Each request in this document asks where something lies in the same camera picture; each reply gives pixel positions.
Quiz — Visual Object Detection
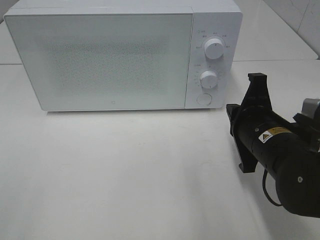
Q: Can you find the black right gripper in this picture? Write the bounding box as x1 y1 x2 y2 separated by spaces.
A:
226 72 298 174

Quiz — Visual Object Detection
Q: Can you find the white round door button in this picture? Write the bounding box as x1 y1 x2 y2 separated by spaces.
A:
196 93 212 106

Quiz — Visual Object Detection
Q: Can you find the white timer knob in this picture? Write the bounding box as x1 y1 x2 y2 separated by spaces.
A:
199 70 218 89

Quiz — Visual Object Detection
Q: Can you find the white microwave door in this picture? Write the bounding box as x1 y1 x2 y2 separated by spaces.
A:
5 14 193 111

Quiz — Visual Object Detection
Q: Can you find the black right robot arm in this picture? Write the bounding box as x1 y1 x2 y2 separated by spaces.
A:
226 73 320 218

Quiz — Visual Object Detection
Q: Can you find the white upper power knob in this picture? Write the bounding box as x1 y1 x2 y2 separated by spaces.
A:
203 37 225 60

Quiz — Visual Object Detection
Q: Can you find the white microwave oven body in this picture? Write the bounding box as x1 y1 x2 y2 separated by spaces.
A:
3 0 243 112

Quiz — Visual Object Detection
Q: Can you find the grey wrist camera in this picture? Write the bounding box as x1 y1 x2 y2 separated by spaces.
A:
292 97 320 153

